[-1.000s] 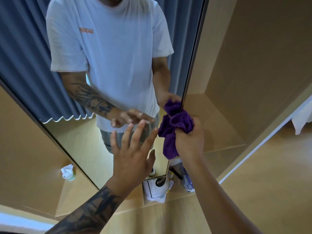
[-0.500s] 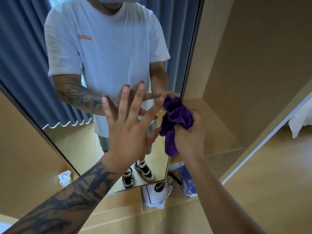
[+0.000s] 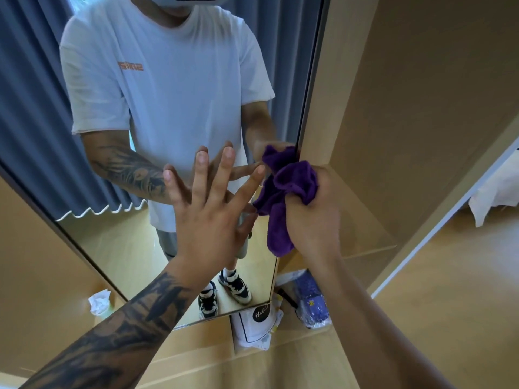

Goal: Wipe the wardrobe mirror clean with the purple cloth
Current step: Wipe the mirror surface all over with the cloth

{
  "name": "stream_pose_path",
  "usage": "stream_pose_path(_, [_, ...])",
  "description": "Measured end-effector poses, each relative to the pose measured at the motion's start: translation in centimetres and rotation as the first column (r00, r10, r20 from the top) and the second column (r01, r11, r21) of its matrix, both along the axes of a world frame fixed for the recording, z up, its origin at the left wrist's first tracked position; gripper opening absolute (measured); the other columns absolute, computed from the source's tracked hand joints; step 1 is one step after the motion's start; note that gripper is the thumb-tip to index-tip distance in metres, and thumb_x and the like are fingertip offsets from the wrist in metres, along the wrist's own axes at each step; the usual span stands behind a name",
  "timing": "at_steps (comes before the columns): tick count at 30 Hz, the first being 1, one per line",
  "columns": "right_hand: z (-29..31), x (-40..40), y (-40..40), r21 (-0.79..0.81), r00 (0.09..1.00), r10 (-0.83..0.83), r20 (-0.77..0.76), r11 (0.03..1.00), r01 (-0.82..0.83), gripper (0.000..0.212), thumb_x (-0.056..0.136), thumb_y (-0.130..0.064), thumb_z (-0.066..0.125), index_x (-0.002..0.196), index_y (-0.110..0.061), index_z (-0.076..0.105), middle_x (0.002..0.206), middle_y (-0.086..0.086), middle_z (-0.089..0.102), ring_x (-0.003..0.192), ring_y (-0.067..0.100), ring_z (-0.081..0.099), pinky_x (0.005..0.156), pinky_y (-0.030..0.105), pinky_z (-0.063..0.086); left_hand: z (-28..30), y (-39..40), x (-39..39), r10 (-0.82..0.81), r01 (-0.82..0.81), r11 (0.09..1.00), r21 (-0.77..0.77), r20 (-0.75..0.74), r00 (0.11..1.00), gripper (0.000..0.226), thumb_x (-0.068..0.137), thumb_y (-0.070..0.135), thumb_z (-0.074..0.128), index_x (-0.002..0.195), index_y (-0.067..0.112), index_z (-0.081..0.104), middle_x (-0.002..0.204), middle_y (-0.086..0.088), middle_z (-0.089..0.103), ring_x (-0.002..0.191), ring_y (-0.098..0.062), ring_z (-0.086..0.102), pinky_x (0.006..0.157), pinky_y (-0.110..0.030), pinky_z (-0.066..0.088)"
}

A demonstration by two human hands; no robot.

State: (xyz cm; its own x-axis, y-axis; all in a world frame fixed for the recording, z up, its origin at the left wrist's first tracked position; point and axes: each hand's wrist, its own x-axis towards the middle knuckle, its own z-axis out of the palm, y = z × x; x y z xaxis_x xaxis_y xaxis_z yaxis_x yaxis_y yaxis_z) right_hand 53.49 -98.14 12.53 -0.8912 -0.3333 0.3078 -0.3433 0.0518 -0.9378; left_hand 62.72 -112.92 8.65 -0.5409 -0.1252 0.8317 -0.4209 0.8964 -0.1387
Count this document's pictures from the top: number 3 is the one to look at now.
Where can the person's right hand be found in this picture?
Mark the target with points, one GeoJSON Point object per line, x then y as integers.
{"type": "Point", "coordinates": [316, 226]}

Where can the person's left hand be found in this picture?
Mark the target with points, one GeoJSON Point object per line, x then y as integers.
{"type": "Point", "coordinates": [207, 234]}

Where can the purple cleaning cloth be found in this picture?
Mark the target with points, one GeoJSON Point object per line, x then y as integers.
{"type": "Point", "coordinates": [294, 178]}

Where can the pull-out wardrobe mirror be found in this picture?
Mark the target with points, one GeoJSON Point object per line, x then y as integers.
{"type": "Point", "coordinates": [121, 239]}

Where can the person's left forearm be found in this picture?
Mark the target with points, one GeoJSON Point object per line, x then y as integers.
{"type": "Point", "coordinates": [121, 332]}

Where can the person's right forearm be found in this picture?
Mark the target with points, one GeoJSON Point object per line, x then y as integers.
{"type": "Point", "coordinates": [377, 340]}

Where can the light wooden wardrobe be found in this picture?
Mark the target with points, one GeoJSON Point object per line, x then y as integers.
{"type": "Point", "coordinates": [405, 117]}

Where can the blue plastic bag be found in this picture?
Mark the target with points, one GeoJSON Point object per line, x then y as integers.
{"type": "Point", "coordinates": [310, 299]}

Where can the white bag with black label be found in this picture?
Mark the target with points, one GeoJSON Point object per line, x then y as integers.
{"type": "Point", "coordinates": [255, 324]}

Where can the paper cup with tissue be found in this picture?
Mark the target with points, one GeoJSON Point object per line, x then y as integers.
{"type": "Point", "coordinates": [99, 301]}

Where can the white bed sheet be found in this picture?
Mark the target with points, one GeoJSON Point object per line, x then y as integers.
{"type": "Point", "coordinates": [496, 190]}

